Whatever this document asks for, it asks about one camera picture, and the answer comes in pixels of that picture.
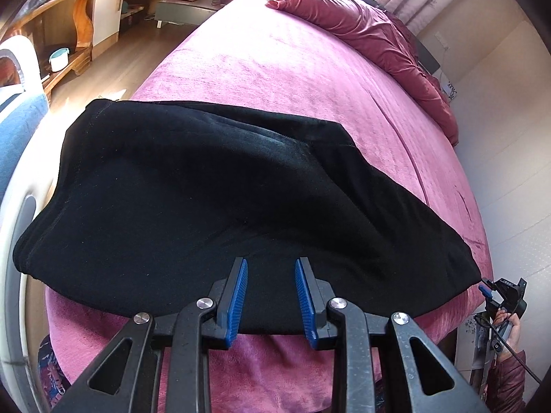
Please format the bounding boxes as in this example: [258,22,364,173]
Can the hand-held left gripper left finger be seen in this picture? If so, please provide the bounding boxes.
[52,257,249,413]

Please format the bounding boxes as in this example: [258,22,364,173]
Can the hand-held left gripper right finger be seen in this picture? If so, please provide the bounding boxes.
[294,256,491,413]

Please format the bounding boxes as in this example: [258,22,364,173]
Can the black pants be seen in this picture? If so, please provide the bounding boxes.
[13,99,482,337]

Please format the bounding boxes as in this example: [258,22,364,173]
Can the person's right forearm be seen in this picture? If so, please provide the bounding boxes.
[483,350,529,413]

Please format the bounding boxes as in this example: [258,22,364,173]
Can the person's right hand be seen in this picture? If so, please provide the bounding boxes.
[492,310,522,354]

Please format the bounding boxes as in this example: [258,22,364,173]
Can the floral patterned cloth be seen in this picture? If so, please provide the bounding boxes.
[38,336,73,410]

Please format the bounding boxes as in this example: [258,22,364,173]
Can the white floral nightstand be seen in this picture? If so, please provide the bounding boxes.
[441,78,460,103]

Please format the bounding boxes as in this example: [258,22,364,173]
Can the pink bed with blanket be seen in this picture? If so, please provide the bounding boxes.
[38,0,493,413]

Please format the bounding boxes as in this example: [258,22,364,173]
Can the dark red duvet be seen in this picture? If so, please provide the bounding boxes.
[266,0,459,146]

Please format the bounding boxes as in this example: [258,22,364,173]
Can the grey white nightstand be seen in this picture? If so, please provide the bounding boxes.
[155,0,237,29]

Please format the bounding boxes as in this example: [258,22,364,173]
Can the white cabinet door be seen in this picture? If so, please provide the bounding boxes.
[92,0,149,48]

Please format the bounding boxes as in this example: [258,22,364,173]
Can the wooden shelf desk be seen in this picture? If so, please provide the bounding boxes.
[0,0,101,100]

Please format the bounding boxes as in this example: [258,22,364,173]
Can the black cable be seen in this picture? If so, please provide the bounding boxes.
[474,313,544,385]

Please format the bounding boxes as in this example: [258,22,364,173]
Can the blue chair with white frame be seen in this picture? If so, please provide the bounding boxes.
[0,36,59,371]

